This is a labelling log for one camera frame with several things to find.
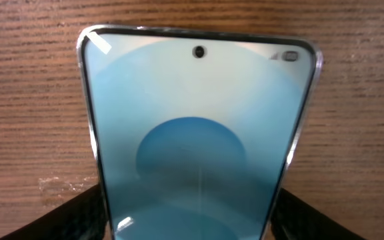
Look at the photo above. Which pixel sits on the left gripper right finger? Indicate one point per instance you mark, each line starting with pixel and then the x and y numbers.
pixel 294 219

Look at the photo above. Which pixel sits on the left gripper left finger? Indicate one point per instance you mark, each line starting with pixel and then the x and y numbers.
pixel 82 217

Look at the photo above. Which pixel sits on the Galaxy S25 smartphone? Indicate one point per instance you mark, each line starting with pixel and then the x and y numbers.
pixel 193 131

